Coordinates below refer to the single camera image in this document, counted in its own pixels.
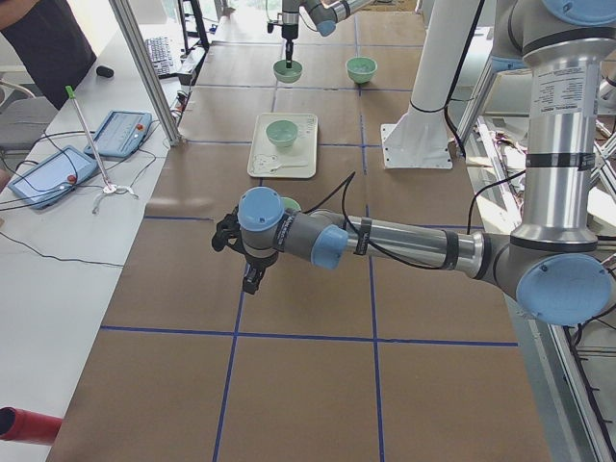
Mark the black computer mouse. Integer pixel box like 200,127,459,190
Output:
96,65,115,78

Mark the green tipped pointer stick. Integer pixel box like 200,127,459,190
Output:
64,86,139,215

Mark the red tube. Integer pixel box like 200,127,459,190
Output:
1,407,63,446

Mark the near blue teach pendant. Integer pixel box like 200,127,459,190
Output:
8,145,98,209

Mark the person in dark shirt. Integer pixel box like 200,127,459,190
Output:
1,0,96,110

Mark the aluminium frame post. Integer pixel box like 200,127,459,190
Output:
109,0,183,146

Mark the white bear tray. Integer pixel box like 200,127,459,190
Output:
246,113,319,179

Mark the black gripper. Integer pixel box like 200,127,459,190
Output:
282,24,297,67
243,247,279,294

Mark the blue teach pendant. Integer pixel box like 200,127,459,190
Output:
92,111,153,159
8,145,98,209

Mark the green bowl on tray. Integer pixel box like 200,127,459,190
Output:
266,119,298,148

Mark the green bowl with ice cubes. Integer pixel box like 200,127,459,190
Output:
346,57,377,85

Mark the white plastic spoon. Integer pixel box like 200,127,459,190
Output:
266,163,309,173

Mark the far blue teach pendant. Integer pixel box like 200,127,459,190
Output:
92,111,153,159

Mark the black keyboard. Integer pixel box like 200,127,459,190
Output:
144,37,181,78

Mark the white camera post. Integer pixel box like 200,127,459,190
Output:
381,0,484,169

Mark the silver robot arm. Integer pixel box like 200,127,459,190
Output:
234,1,615,326
275,0,372,68

